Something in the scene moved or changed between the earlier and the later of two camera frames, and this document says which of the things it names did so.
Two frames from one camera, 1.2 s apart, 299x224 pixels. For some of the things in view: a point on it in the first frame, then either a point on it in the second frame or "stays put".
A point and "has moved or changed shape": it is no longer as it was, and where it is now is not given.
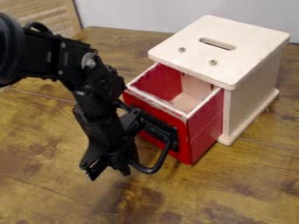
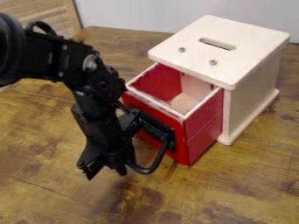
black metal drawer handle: x=136 y=116 has moved or changed shape
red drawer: x=184 y=102 stays put
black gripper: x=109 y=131 stays put
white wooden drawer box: x=236 y=57 stays put
